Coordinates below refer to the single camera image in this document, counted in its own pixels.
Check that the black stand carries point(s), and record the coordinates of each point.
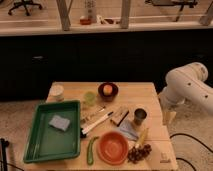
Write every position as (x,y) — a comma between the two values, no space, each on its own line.
(3,157)

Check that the blue grey cloth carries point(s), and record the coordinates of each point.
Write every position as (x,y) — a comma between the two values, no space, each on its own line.
(127,130)

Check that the dark grape bunch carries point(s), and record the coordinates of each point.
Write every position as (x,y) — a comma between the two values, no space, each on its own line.
(138,154)

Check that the red small dish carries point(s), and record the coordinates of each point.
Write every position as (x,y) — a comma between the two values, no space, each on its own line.
(85,21)

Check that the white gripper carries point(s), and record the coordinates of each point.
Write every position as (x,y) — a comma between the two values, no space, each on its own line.
(169,114)

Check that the dark metal cup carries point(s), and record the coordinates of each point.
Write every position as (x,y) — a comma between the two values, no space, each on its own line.
(139,116)

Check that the orange fruit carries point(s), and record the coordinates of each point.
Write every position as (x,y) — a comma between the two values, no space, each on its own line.
(107,89)

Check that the orange plastic bowl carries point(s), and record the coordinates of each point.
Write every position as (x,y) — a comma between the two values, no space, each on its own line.
(112,148)

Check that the black office chair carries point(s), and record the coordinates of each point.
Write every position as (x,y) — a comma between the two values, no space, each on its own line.
(25,4)

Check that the dark brown bowl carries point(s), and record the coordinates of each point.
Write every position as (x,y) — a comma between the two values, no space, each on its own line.
(110,97)

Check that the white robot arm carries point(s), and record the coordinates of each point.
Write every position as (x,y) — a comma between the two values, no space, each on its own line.
(185,83)

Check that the green translucent cup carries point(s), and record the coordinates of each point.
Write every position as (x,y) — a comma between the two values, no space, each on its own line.
(89,98)

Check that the green chili pepper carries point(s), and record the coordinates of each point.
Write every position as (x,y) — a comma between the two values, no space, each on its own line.
(90,159)

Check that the blue sponge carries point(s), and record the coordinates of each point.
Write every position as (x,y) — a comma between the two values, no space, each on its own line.
(59,122)

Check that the clear thin pen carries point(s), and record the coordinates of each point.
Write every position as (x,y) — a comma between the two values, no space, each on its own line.
(87,118)

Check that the green plastic tray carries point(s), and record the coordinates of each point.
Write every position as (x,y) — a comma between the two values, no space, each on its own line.
(46,143)

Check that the wooden block brush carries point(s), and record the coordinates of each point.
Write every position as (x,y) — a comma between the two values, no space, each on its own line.
(119,115)

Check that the white paper cup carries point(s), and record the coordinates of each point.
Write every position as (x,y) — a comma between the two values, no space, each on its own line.
(56,92)

